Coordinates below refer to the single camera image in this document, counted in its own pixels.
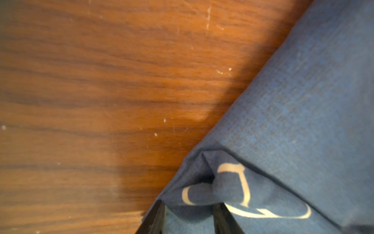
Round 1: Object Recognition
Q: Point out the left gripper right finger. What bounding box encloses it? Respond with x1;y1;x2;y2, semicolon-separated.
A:
213;203;244;234

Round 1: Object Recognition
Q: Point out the blue fish-print pillowcase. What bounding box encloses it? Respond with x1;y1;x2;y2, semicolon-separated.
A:
144;1;374;234

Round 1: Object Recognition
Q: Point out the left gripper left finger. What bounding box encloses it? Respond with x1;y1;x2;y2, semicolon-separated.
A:
136;200;166;234

